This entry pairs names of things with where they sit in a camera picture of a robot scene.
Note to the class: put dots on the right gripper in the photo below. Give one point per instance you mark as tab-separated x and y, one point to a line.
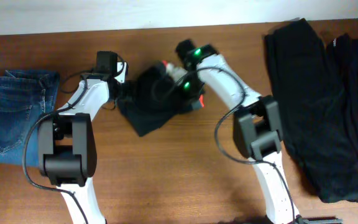
169	88

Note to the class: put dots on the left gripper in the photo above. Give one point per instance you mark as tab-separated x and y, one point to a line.
124	92

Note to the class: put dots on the black leggings red grey waistband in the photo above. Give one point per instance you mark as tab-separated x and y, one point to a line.
153	99

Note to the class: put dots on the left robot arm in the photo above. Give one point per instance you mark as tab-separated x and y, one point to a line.
67	149

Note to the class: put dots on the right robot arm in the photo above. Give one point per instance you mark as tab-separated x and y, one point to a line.
257	128

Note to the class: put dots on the folded blue denim jeans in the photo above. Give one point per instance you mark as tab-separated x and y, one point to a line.
25	95

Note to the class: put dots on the black trousers pile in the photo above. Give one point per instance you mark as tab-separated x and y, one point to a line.
313	105

